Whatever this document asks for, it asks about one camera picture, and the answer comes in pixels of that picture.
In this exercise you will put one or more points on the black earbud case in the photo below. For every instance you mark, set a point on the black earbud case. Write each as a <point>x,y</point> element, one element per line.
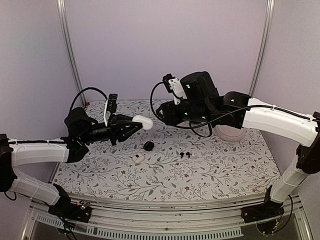
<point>148,146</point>

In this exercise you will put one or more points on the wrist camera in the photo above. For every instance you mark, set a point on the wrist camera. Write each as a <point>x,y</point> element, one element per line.
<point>110,108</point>
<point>173,86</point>

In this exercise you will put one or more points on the white earbud case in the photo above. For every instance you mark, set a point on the white earbud case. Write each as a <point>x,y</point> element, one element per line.
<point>147,123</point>

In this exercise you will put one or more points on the floral table cloth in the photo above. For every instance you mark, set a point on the floral table cloth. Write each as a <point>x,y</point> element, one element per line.
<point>221,169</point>

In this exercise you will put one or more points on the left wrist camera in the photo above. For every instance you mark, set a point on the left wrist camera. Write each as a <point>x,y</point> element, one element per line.
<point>110,108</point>

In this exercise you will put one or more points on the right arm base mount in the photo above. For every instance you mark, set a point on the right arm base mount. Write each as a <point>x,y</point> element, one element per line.
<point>261,211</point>

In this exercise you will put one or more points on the beige plate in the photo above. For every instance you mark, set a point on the beige plate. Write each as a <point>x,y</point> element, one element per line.
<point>229,134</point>

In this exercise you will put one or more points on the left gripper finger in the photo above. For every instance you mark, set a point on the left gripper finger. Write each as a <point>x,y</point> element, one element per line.
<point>126,131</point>
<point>124,119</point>

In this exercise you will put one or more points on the right aluminium frame post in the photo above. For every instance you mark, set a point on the right aluminium frame post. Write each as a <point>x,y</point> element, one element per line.
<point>270,4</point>

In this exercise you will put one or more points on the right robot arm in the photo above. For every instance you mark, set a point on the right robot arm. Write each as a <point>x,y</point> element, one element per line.
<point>240,110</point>

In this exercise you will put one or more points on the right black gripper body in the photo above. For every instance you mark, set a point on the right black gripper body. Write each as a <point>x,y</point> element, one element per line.
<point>196,112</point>

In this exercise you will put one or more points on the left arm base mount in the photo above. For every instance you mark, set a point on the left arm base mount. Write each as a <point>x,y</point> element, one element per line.
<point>80,211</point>

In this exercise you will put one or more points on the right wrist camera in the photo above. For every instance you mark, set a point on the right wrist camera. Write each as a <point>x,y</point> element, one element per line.
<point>173,86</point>

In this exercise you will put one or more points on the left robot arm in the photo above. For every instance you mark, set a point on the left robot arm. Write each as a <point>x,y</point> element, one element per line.
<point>15,153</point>

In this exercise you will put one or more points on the cream earbud case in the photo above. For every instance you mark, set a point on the cream earbud case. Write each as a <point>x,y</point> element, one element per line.
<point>138,159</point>

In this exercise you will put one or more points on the aluminium frame post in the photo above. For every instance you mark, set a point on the aluminium frame post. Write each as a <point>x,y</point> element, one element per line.
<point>62,12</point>
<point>270,4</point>

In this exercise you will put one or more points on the left aluminium frame post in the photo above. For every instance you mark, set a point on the left aluminium frame post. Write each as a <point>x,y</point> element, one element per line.
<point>62,12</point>

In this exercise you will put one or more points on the aluminium front rail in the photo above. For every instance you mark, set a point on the aluminium front rail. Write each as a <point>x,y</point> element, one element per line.
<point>217,219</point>

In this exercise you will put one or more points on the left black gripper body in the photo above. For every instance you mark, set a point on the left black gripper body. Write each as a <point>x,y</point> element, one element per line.
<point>89,136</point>

